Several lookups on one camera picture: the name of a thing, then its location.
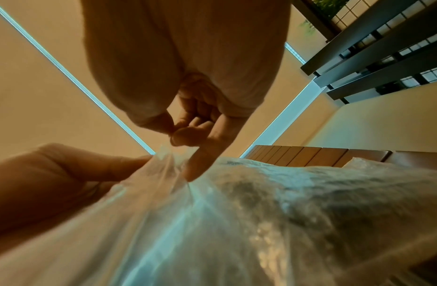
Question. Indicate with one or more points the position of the green plant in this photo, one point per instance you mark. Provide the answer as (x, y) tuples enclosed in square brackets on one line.
[(328, 4)]

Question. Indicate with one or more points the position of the beige padded bench seat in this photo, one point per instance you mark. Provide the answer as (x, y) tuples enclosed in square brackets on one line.
[(381, 125)]

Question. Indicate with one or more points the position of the black slatted bench backrest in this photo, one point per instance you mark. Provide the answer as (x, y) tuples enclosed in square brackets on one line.
[(359, 42)]

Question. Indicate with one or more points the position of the white tiled planter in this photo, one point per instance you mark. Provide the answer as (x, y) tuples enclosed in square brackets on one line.
[(347, 19)]

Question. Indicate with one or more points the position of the person's left hand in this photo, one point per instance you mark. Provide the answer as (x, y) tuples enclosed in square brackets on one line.
[(45, 181)]

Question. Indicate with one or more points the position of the person's right hand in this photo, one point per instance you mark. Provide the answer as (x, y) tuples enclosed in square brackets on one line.
[(190, 42)]

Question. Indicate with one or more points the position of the clear plastic zip bag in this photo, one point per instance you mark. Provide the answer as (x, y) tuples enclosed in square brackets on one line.
[(168, 237)]

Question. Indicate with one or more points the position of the beige roller blind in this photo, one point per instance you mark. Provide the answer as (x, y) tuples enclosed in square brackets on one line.
[(45, 16), (27, 97)]

